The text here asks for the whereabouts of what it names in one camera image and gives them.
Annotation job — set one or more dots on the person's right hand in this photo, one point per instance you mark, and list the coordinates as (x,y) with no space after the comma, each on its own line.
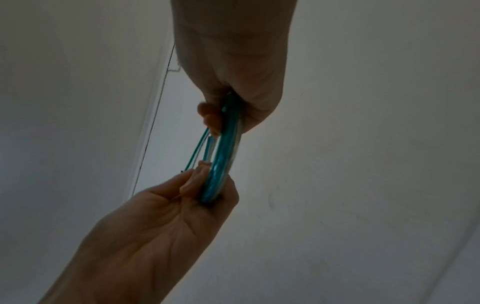
(236,53)

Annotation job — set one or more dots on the person's left hand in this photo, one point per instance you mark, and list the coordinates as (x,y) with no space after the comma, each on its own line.
(142,237)

